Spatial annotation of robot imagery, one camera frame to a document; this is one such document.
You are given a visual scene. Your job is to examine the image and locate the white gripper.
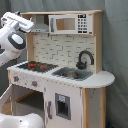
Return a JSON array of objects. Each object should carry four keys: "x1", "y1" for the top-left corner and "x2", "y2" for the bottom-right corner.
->
[{"x1": 1, "y1": 12, "x2": 34, "y2": 33}]

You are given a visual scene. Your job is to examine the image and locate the white oven door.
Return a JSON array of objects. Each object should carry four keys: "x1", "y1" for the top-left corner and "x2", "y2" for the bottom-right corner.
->
[{"x1": 0, "y1": 86, "x2": 12, "y2": 114}]

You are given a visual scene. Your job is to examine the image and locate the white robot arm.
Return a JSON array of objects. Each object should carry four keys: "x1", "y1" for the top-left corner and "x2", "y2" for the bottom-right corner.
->
[{"x1": 0, "y1": 12, "x2": 44, "y2": 128}]

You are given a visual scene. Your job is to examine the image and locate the wooden toy kitchen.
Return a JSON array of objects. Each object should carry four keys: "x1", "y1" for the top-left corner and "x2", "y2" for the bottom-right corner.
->
[{"x1": 7, "y1": 9, "x2": 116, "y2": 128}]

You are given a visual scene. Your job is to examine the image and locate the grey range hood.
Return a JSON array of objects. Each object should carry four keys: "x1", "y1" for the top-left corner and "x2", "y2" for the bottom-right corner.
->
[{"x1": 32, "y1": 14, "x2": 49, "y2": 33}]

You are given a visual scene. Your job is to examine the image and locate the white toy microwave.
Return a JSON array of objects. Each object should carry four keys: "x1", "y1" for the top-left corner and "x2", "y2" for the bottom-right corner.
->
[{"x1": 49, "y1": 14, "x2": 93, "y2": 34}]

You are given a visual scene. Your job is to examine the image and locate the black toy stovetop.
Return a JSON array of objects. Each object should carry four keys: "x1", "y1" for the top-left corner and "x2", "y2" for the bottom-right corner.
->
[{"x1": 20, "y1": 61, "x2": 56, "y2": 72}]

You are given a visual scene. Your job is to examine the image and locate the left red oven knob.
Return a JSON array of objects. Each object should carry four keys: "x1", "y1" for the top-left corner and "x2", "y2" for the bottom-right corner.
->
[{"x1": 13, "y1": 76, "x2": 19, "y2": 82}]

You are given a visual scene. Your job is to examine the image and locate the red oven knob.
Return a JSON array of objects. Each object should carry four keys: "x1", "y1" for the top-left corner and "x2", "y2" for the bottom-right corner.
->
[
  {"x1": 32, "y1": 81, "x2": 38, "y2": 87},
  {"x1": 13, "y1": 76, "x2": 19, "y2": 82}
]

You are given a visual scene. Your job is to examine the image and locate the right red oven knob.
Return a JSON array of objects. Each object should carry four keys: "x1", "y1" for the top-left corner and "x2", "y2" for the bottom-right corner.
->
[{"x1": 32, "y1": 81, "x2": 38, "y2": 87}]

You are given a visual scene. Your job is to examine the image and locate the grey toy sink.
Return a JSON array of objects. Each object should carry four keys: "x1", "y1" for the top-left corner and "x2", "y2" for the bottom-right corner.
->
[{"x1": 53, "y1": 67, "x2": 92, "y2": 81}]

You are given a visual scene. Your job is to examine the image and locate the black toy faucet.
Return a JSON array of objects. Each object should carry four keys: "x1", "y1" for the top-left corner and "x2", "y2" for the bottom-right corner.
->
[{"x1": 76, "y1": 50, "x2": 94, "y2": 70}]

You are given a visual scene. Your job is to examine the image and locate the white cabinet door with dispenser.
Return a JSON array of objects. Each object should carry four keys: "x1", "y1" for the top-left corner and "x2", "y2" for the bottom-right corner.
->
[{"x1": 45, "y1": 84, "x2": 82, "y2": 128}]

